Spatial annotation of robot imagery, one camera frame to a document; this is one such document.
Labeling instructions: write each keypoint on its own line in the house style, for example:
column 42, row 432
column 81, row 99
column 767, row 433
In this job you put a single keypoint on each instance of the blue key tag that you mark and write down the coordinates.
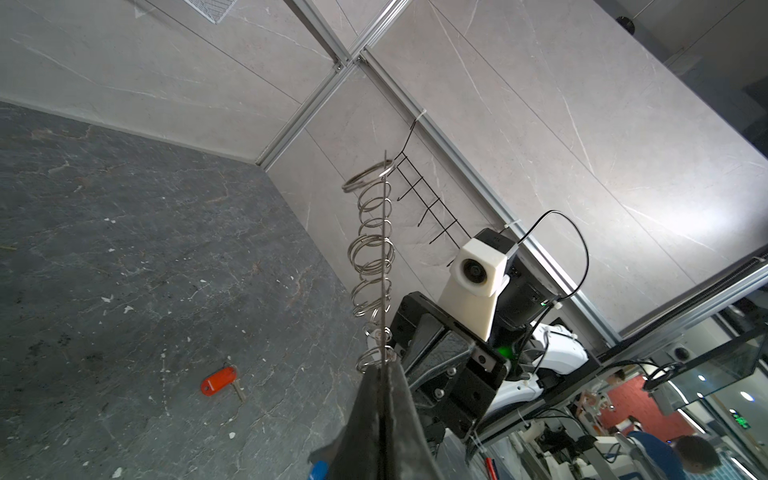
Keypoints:
column 319, row 471

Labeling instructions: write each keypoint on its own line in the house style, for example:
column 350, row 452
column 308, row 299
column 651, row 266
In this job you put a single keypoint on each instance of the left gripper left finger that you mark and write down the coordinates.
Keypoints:
column 358, row 455

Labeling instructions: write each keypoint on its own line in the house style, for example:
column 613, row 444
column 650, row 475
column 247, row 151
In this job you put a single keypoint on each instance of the black wire hook rack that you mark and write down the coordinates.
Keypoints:
column 434, row 205

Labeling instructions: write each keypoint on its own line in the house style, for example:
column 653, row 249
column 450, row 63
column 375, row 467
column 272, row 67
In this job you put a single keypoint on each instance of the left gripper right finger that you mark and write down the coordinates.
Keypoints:
column 404, row 450

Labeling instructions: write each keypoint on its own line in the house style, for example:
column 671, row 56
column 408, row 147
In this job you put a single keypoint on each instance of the red key tag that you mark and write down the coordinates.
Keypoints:
column 218, row 381

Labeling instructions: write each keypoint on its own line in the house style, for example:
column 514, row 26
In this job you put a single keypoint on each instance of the white wire mesh basket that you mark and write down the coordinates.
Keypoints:
column 213, row 11

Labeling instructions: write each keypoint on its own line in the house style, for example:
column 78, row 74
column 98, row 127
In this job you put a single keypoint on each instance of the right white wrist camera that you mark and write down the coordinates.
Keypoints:
column 477, row 277

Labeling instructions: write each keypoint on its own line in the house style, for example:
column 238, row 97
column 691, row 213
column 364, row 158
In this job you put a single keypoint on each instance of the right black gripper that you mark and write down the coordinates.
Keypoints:
column 452, row 374

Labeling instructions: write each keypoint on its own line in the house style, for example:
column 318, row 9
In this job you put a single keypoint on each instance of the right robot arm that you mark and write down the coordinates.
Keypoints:
column 542, row 356

